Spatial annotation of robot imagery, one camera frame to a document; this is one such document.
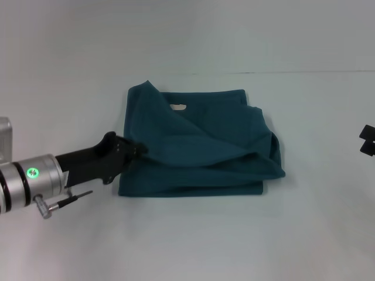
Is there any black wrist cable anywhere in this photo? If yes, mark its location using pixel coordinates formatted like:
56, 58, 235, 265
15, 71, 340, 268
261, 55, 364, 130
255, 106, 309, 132
57, 190, 93, 209

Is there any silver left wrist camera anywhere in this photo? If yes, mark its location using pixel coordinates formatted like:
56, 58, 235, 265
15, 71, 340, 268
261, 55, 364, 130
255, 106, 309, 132
0, 116, 14, 163

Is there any teal blue t-shirt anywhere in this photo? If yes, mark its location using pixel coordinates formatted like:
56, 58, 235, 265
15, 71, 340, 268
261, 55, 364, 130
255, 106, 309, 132
117, 78, 287, 197

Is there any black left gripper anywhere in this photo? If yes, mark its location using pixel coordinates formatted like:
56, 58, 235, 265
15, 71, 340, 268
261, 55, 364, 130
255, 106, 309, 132
54, 131, 149, 188

